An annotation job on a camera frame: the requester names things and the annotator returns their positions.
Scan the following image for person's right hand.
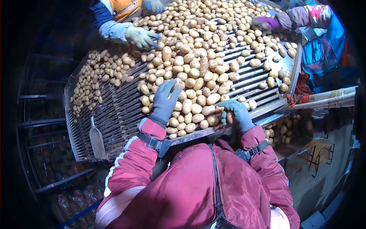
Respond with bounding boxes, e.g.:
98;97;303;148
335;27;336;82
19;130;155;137
217;100;256;135

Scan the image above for person's left hand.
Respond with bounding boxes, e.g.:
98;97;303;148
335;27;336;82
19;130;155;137
149;79;183;126

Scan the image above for person's left fingers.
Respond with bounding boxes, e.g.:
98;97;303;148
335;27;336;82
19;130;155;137
157;79;183;99

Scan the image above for person's right thumb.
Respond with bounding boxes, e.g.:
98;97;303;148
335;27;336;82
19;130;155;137
217;100;237;111

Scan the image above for pile of potatoes on conveyor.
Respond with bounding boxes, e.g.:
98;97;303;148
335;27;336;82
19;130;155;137
70;0;299;140

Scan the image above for black wrist band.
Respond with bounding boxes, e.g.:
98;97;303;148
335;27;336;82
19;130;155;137
235;140;269;162
136;132;173;158

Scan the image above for metal roller sorting conveyor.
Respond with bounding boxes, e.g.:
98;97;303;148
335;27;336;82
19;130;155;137
63;0;303;162

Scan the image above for heap of potatoes in bin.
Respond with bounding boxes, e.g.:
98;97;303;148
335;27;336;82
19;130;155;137
263;114;302;148

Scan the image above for person's body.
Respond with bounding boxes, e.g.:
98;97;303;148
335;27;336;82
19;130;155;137
94;137;301;229

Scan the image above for metal scoop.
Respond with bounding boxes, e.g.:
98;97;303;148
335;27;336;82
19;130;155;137
89;116;108;160

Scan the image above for pale wooden pole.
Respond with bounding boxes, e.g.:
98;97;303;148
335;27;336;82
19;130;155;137
276;92;357;113
300;86;358;104

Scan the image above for brown cardboard box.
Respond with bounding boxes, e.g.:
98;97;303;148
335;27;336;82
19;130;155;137
274;126;358;221

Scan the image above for blue metal rack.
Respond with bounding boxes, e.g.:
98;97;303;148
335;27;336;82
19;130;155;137
16;53;104;229

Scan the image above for red mesh potato sacks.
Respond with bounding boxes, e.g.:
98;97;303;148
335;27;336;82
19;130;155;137
47;183;105;229

